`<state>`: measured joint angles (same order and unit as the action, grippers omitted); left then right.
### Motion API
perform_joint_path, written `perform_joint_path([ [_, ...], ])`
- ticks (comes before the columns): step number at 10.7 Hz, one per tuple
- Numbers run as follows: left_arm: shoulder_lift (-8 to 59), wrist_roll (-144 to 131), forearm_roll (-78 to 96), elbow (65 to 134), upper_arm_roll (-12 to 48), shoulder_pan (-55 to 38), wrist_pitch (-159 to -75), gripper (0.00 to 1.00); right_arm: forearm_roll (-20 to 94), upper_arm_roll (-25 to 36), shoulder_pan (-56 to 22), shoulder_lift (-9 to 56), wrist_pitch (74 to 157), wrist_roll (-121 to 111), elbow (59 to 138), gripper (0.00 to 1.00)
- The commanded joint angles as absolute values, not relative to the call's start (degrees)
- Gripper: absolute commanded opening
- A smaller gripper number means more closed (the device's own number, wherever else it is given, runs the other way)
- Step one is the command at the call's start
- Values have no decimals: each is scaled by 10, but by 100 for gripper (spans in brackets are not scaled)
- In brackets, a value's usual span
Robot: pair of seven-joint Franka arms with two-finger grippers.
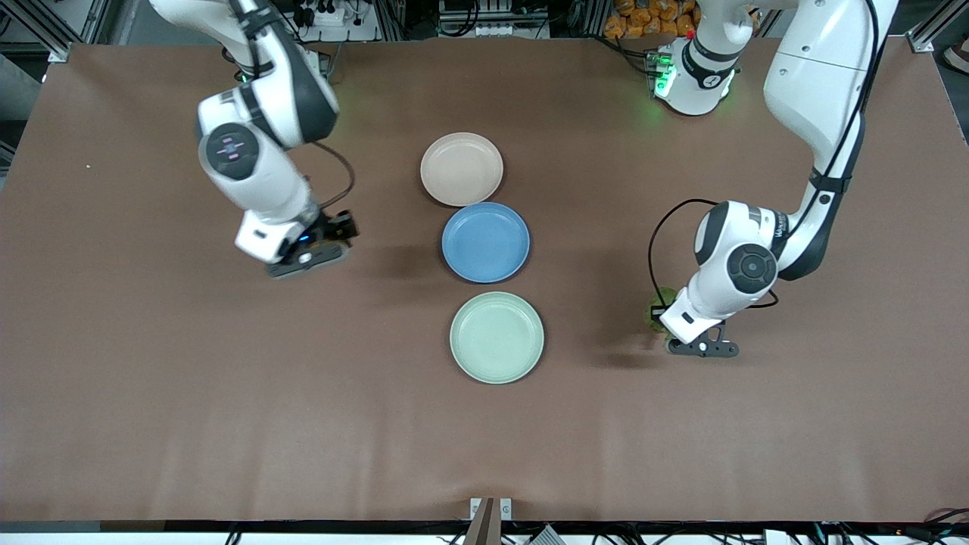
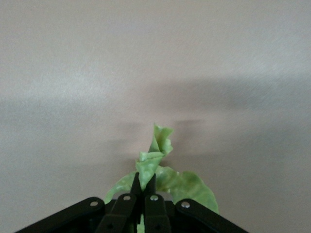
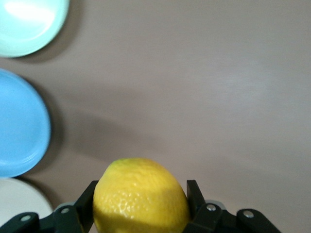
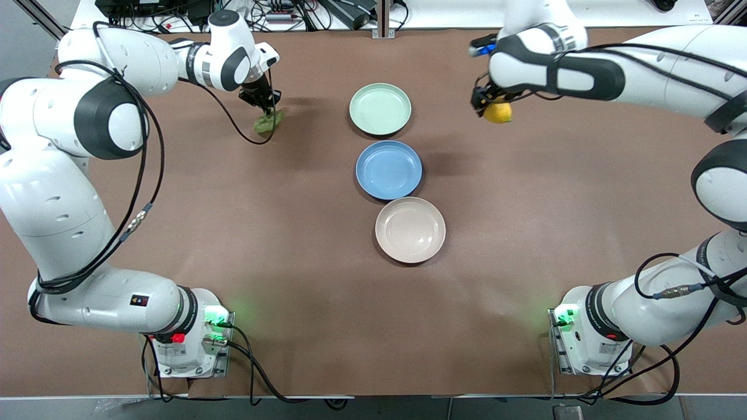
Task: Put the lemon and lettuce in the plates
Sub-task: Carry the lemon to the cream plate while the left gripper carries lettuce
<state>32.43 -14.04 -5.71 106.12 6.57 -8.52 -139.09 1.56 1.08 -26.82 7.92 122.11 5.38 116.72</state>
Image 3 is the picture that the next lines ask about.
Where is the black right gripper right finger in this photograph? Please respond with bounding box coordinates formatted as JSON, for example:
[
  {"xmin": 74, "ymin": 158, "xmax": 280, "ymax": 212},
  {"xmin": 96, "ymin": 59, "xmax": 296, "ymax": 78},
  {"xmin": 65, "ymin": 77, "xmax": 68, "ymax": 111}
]
[{"xmin": 184, "ymin": 180, "xmax": 282, "ymax": 233}]

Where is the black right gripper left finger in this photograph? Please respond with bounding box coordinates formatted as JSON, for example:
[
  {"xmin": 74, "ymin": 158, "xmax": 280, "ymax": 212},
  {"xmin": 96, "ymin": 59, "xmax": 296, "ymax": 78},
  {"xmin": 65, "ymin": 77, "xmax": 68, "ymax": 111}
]
[{"xmin": 7, "ymin": 180, "xmax": 99, "ymax": 233}]

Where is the yellow lemon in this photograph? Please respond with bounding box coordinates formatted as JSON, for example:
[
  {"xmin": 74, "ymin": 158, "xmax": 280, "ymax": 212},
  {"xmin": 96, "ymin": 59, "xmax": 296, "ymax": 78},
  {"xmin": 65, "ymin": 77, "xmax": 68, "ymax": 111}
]
[{"xmin": 92, "ymin": 157, "xmax": 191, "ymax": 233}]

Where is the beige plate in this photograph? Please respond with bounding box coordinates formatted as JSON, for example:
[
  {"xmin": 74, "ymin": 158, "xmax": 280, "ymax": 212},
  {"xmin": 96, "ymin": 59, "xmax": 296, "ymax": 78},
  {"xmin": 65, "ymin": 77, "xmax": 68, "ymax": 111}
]
[{"xmin": 0, "ymin": 178, "xmax": 53, "ymax": 220}]

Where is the blue plate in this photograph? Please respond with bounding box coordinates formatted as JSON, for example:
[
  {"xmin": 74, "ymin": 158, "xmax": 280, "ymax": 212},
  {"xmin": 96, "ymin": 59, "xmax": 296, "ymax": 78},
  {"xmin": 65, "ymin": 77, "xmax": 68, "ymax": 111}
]
[{"xmin": 0, "ymin": 68, "xmax": 52, "ymax": 178}]

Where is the pale green plate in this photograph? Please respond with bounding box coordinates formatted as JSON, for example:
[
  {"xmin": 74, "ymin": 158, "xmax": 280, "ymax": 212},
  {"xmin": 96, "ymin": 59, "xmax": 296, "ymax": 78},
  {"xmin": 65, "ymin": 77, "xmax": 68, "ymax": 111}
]
[{"xmin": 0, "ymin": 0, "xmax": 70, "ymax": 58}]

